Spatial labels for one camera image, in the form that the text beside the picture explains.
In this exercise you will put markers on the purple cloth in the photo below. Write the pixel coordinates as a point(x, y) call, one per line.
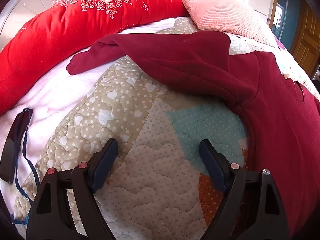
point(280, 43)

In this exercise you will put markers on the maroon sweater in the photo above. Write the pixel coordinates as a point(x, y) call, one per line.
point(200, 62)

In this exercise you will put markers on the black phone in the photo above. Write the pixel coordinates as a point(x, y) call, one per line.
point(12, 145)

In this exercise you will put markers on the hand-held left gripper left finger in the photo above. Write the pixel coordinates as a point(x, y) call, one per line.
point(105, 165)

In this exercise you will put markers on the pink ribbed pillow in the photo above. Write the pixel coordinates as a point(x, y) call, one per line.
point(217, 12)

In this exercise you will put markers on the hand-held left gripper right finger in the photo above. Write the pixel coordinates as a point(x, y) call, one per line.
point(212, 165)

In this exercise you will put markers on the white fleece blanket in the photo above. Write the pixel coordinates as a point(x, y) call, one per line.
point(50, 97)

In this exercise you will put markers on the red floral quilt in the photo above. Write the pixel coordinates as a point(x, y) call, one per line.
point(62, 42)

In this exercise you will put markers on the patchwork heart quilt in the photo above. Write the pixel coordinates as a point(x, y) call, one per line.
point(150, 180)

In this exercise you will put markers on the wooden door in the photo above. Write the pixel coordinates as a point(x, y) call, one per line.
point(307, 35)

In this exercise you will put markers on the white round headboard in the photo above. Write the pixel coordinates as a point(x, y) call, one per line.
point(32, 2)

